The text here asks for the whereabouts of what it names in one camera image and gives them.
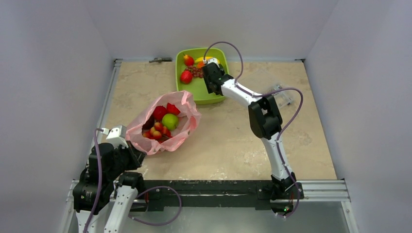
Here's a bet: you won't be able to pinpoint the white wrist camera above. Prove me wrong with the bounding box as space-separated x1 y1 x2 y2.
102 125 129 149
202 57 213 65

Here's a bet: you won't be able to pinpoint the pink plastic bag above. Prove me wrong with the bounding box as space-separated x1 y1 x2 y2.
126 91 201 155

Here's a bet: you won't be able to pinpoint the metal clamp at table edge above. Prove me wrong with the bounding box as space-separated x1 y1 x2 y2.
149 57 173 63

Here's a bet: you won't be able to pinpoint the purple fake grapes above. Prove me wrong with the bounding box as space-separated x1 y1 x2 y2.
185 66 204 78

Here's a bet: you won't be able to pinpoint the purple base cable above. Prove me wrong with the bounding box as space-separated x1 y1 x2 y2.
128 185 183 226

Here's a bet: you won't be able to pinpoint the red fake apple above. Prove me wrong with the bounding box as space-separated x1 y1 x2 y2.
152 106 168 121

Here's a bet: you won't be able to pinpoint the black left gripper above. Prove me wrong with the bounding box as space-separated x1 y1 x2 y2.
107 139 146 179

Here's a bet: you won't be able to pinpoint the fake cherry bunch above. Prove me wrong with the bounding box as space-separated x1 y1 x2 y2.
142 122 172 143

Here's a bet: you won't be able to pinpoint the red fake bell pepper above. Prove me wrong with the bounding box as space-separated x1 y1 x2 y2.
166 103 181 116

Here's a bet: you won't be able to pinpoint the green fake apple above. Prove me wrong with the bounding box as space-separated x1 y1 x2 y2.
161 114 179 131

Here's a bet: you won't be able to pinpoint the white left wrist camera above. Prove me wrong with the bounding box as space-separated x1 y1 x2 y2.
102 125 129 149

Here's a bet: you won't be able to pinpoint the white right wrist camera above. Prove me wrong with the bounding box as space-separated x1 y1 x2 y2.
202 57 213 65

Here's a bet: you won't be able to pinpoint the red fake pear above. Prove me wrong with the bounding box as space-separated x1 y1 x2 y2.
183 54 194 67

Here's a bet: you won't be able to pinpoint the clear plastic screw box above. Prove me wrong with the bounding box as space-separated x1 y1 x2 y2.
240 68 295 110

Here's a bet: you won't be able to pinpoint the yellow fake banana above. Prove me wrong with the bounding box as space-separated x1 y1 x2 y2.
194 56 220 64

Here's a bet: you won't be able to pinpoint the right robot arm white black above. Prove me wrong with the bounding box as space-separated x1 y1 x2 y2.
202 62 295 198

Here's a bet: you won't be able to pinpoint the green plastic tray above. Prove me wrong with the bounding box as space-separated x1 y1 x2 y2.
175 48 225 104

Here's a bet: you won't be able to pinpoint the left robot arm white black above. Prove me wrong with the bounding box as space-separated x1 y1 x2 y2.
72 142 146 233

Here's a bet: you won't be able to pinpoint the red fake strawberry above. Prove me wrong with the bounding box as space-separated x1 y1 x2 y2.
180 70 193 84

